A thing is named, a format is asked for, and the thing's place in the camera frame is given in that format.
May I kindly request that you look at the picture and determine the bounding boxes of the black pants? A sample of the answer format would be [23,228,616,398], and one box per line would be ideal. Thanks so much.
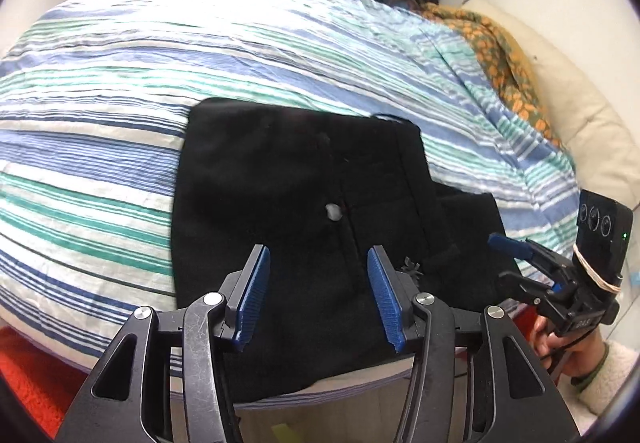
[170,98,516,403]

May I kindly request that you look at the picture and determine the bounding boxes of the right forearm cream sleeve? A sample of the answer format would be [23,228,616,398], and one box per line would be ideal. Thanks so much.
[575,341,639,415]

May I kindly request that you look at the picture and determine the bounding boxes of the right hand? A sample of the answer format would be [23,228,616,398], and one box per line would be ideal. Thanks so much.
[529,316,606,378]

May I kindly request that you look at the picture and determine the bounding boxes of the red orange rug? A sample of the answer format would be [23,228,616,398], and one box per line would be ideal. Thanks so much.
[1,327,88,437]

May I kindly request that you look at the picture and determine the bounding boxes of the cream pillow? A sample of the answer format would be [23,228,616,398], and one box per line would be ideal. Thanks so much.
[463,0,639,210]

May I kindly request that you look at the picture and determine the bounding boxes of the orange floral blanket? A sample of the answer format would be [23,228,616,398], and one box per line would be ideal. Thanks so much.
[419,3,564,149]

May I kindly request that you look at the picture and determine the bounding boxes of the striped blue green bedsheet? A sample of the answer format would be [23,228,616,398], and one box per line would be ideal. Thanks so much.
[1,0,578,371]

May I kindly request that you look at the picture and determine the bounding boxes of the black camera box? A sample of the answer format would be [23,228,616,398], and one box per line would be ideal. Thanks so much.
[573,189,634,295]

